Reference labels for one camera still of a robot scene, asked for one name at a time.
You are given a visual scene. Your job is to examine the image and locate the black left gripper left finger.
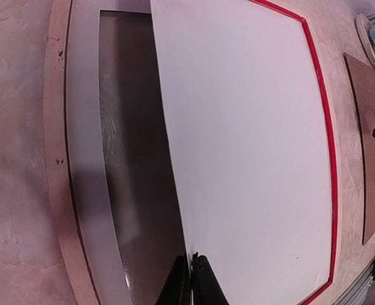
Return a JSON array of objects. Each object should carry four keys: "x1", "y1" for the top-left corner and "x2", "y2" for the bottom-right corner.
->
[{"x1": 156, "y1": 254, "x2": 191, "y2": 305}]

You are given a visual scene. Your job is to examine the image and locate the white mat board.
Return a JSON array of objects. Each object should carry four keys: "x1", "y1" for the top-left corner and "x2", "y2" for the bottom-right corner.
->
[{"x1": 65, "y1": 1, "x2": 151, "y2": 304}]

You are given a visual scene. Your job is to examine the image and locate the brown frame backing board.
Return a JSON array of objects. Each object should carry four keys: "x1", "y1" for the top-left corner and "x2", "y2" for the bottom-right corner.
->
[{"x1": 344, "y1": 53, "x2": 375, "y2": 244}]

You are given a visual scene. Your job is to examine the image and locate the cat and books photo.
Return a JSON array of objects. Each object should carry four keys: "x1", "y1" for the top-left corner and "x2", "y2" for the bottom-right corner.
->
[{"x1": 150, "y1": 1, "x2": 337, "y2": 304}]

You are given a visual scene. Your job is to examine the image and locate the red wooden picture frame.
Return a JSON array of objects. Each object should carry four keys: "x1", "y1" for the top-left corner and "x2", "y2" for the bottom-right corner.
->
[{"x1": 43, "y1": 1, "x2": 338, "y2": 304}]

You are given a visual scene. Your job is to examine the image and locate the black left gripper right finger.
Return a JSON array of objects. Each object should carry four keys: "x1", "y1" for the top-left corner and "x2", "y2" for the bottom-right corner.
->
[{"x1": 192, "y1": 253, "x2": 229, "y2": 305}]

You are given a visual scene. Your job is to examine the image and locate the round swirl pattern plate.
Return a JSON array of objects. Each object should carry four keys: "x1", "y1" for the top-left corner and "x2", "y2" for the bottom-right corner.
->
[{"x1": 355, "y1": 14, "x2": 375, "y2": 68}]

